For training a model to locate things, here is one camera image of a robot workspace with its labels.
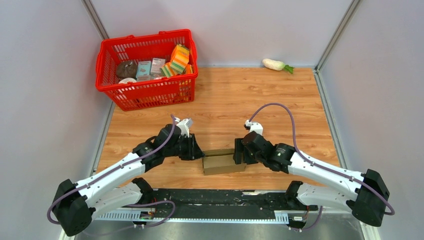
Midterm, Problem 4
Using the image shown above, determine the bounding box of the teal small box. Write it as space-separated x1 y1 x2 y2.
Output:
136 60 152 81

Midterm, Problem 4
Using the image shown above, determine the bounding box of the grey pink small box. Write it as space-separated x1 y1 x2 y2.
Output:
150 58 166 78

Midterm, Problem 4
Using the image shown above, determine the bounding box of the brown cardboard box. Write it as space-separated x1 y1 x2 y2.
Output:
202 148 246 176

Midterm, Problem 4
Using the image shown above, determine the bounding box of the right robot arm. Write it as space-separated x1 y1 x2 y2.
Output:
235 131 390 227

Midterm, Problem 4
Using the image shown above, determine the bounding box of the orange green striped box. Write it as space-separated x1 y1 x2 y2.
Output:
169 44 190 74

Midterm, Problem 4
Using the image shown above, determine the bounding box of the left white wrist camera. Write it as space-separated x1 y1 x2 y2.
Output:
173 117 193 138

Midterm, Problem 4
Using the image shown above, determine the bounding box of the purple cable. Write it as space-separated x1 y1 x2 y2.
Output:
46 114 178 236
248 102 396 232

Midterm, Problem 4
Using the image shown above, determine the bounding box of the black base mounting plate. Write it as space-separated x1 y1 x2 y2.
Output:
138 188 318 220

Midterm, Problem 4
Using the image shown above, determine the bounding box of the white toy radish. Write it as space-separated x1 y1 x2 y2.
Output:
262 58 294 74

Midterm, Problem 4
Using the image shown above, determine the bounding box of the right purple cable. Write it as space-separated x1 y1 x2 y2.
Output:
248 102 396 232

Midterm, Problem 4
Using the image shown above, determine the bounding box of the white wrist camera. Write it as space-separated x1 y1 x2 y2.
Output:
173 117 193 138
244 120 264 136

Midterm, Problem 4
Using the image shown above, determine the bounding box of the brown round toy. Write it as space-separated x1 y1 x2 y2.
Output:
115 60 138 79

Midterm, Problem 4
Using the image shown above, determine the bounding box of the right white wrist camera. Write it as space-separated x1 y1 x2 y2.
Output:
244 120 264 136

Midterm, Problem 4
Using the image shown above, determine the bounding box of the white round tape roll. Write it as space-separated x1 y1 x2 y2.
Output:
118 77 137 84

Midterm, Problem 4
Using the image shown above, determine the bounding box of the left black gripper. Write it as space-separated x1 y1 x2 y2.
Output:
164 133 206 161

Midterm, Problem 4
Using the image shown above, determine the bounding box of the red plastic shopping basket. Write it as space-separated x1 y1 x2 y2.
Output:
95 28 199 111

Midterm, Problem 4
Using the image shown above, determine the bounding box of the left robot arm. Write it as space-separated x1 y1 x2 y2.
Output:
47 118 205 237

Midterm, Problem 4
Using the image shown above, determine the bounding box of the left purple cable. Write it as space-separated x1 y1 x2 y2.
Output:
46 114 178 236

